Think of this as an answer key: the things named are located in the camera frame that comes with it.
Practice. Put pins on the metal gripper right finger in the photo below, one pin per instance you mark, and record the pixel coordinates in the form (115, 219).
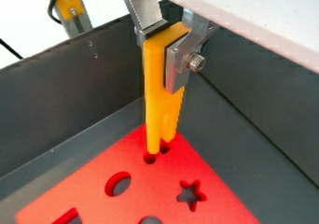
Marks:
(183, 58)

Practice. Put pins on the red fixture block with holes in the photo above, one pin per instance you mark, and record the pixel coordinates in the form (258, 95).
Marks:
(127, 185)

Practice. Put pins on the yellow two-pronged square-circle object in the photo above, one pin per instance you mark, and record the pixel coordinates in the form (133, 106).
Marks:
(162, 104)

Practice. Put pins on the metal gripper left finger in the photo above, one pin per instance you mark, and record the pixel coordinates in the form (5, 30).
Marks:
(146, 15)

